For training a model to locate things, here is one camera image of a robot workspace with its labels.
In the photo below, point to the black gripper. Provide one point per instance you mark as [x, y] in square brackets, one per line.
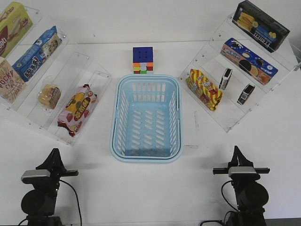
[239, 158]
[54, 166]

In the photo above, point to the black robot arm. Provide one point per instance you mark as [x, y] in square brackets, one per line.
[250, 195]
[39, 203]

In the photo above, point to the clear wrapped bread bun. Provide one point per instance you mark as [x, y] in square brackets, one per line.
[49, 96]

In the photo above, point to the black grey tissue pack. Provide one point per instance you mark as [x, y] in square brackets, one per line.
[247, 91]

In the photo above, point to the black white tissue pack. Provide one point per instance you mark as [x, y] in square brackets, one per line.
[225, 78]

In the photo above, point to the light blue plastic basket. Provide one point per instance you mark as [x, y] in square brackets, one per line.
[147, 122]

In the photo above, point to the pink strawberry snack packet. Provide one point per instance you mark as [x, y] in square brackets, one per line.
[78, 109]

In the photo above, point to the clear acrylic left shelf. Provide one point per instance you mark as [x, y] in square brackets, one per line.
[68, 68]

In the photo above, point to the clear acrylic shelf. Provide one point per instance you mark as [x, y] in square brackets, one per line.
[210, 61]
[68, 68]

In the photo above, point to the red yellow striped snack packet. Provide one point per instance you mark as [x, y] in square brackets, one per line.
[205, 90]

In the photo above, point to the beige Pocky box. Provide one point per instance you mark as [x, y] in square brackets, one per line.
[11, 84]

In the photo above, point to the blue pink Oreo box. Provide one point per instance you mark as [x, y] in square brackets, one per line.
[248, 61]

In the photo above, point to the blue cookie packet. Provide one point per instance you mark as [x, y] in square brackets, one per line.
[29, 63]

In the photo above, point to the clear acrylic right shelf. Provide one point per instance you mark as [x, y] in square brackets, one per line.
[210, 61]

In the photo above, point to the multicolour puzzle cube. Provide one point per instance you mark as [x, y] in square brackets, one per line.
[143, 60]

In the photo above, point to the black Franzzi biscuit box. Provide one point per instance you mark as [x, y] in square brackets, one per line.
[260, 26]

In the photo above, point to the yellow green snack box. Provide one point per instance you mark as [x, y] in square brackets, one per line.
[14, 24]

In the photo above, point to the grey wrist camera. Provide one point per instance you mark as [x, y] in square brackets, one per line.
[35, 173]
[242, 171]

